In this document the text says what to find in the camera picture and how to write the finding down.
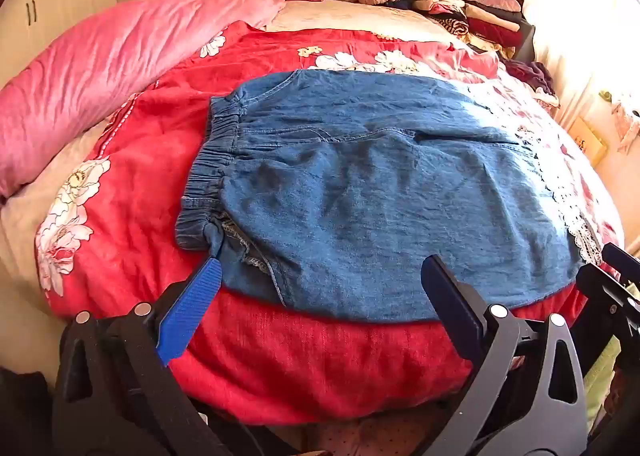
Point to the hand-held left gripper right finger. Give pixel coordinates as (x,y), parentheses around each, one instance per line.
(450,303)

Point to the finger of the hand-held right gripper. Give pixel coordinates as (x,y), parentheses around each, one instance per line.
(622,261)
(607,298)

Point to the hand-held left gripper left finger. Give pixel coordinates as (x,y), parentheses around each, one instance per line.
(192,303)

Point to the blue denim pants lace hem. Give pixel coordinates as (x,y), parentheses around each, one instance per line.
(375,196)

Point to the yellow box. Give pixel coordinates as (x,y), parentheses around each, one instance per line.
(589,141)

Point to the red floral blanket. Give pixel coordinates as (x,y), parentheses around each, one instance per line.
(150,176)

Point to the dotted brown cloth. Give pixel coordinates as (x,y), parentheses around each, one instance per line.
(375,436)

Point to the dark purple garment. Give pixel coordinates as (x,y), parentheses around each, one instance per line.
(530,74)

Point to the white curtain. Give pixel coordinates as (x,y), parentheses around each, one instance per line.
(575,36)

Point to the pink quilt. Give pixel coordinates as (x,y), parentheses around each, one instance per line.
(100,71)

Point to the stack of folded clothes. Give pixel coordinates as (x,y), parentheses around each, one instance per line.
(480,16)

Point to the beige bed sheet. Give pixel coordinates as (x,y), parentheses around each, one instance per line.
(360,16)

